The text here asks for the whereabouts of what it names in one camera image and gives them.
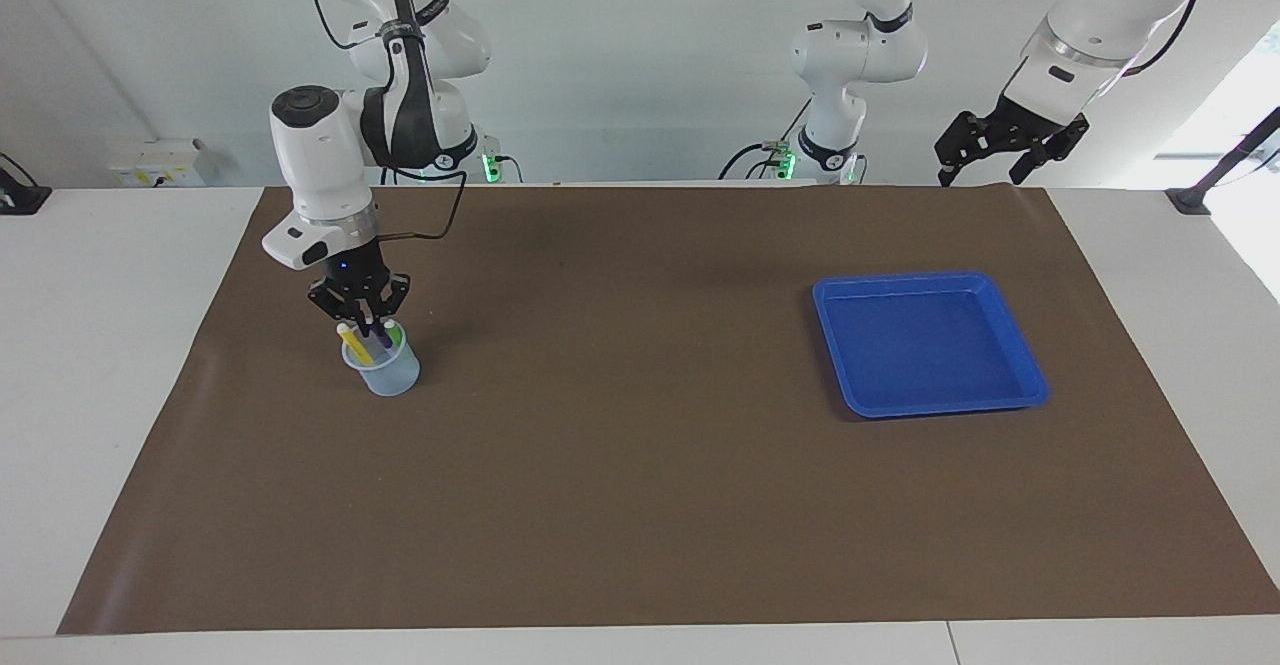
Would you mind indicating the translucent plastic cup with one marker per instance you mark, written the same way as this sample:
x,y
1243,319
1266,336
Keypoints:
x,y
390,380

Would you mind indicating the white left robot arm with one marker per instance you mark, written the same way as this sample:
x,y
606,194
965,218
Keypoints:
x,y
1110,15

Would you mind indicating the purple pen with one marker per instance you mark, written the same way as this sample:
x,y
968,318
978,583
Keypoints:
x,y
385,342

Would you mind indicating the yellow pen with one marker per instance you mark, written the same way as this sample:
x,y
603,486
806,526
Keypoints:
x,y
350,340

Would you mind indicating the white wall socket box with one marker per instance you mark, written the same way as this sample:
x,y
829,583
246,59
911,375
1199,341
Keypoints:
x,y
150,170

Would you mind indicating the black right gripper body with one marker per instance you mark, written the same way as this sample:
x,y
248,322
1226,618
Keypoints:
x,y
355,270

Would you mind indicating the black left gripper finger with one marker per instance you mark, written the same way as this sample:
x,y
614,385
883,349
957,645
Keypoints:
x,y
1045,155
965,140

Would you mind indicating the brown table mat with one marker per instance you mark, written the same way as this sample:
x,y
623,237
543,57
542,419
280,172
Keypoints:
x,y
640,465

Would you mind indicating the black stand with pole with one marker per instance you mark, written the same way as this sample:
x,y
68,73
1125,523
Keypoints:
x,y
1190,200

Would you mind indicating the green pen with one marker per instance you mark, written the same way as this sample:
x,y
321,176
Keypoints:
x,y
396,335

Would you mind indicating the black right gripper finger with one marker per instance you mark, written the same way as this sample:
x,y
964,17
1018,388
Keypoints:
x,y
335,303
397,293

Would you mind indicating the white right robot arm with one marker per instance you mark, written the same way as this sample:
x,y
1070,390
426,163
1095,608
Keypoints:
x,y
320,155

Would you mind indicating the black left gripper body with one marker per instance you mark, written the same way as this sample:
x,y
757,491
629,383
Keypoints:
x,y
1035,123

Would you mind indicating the black table clamp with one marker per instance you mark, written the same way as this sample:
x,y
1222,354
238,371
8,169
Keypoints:
x,y
25,200

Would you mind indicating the blue plastic tray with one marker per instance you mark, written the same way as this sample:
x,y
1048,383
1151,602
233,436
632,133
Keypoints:
x,y
930,345

